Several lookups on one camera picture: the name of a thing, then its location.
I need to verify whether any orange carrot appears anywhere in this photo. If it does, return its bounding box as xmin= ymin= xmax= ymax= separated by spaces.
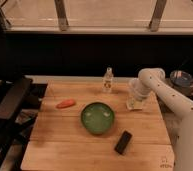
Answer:
xmin=56 ymin=99 xmax=76 ymax=109

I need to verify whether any blue round dish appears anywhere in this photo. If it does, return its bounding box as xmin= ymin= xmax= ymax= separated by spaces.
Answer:
xmin=170 ymin=70 xmax=193 ymax=87

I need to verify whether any black phone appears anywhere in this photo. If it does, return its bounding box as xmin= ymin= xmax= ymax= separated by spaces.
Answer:
xmin=114 ymin=131 xmax=132 ymax=155

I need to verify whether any clear spray bottle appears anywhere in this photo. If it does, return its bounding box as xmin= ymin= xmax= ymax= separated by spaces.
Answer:
xmin=103 ymin=67 xmax=113 ymax=93

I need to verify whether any clear plastic cup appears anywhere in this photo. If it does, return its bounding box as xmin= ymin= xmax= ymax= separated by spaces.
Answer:
xmin=128 ymin=78 xmax=140 ymax=97

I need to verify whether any black office chair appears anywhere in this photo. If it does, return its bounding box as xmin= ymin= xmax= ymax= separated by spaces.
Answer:
xmin=0 ymin=77 xmax=36 ymax=169

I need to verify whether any white sponge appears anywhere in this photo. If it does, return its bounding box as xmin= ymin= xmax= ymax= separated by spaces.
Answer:
xmin=126 ymin=99 xmax=144 ymax=110

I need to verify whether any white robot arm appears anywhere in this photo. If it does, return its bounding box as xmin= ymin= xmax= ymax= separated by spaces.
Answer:
xmin=129 ymin=68 xmax=193 ymax=171

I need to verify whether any green bowl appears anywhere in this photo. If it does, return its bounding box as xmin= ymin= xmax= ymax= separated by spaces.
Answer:
xmin=80 ymin=102 xmax=115 ymax=135

